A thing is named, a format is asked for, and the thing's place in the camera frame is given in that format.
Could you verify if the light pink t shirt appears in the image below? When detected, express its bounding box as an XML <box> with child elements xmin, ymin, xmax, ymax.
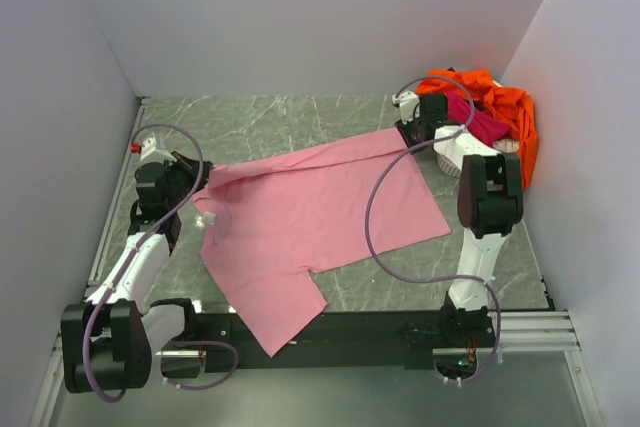
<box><xmin>193</xmin><ymin>128</ymin><xmax>450</xmax><ymax>355</ymax></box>

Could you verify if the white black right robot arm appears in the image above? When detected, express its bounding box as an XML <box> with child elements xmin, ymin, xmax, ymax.
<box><xmin>392</xmin><ymin>91</ymin><xmax>523</xmax><ymax>311</ymax></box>

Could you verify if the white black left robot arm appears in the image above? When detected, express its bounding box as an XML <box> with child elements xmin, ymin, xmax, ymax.
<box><xmin>61</xmin><ymin>152</ymin><xmax>212</xmax><ymax>402</ymax></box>

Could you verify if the white plastic laundry basket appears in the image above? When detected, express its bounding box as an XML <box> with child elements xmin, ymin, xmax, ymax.
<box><xmin>437</xmin><ymin>153</ymin><xmax>462</xmax><ymax>178</ymax></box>

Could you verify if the magenta t shirt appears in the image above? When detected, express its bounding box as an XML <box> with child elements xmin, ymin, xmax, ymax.
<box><xmin>446</xmin><ymin>92</ymin><xmax>510</xmax><ymax>147</ymax></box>

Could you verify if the cream white t shirt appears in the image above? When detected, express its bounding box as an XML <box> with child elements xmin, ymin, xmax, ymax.
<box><xmin>493</xmin><ymin>138</ymin><xmax>520</xmax><ymax>153</ymax></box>

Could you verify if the orange t shirt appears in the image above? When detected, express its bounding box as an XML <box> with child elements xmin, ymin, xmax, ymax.
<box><xmin>416</xmin><ymin>69</ymin><xmax>538</xmax><ymax>189</ymax></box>

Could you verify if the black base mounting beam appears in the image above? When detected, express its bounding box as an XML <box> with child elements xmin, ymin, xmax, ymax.
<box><xmin>165</xmin><ymin>307</ymin><xmax>499</xmax><ymax>378</ymax></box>

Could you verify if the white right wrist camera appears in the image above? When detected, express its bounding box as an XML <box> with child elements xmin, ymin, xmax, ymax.
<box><xmin>391</xmin><ymin>90</ymin><xmax>420</xmax><ymax>125</ymax></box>

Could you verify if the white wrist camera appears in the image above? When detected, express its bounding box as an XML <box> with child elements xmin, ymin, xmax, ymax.
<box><xmin>129</xmin><ymin>133</ymin><xmax>177</xmax><ymax>163</ymax></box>
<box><xmin>391</xmin><ymin>90</ymin><xmax>420</xmax><ymax>125</ymax></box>

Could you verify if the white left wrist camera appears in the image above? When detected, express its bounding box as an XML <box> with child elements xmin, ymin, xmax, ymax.
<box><xmin>129</xmin><ymin>133</ymin><xmax>177</xmax><ymax>163</ymax></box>

